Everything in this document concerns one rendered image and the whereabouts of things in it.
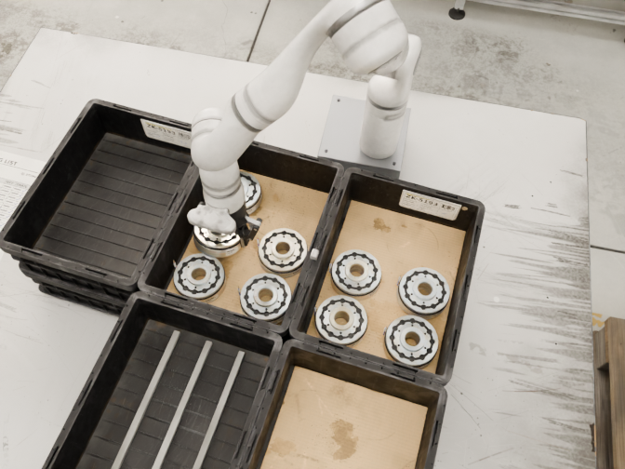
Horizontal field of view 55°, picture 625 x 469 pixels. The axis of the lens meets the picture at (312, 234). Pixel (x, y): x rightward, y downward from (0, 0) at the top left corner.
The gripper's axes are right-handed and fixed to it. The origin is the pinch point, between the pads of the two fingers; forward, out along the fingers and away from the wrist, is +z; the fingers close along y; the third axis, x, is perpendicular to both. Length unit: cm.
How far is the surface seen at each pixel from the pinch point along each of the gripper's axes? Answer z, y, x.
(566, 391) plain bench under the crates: 18, -76, 4
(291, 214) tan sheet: 3.7, -9.0, -11.3
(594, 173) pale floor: 87, -101, -118
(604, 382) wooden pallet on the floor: 86, -110, -31
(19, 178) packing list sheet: 15, 62, -7
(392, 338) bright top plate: 1.7, -37.0, 10.8
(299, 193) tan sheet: 3.6, -8.8, -17.2
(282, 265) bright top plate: 1.1, -11.8, 2.7
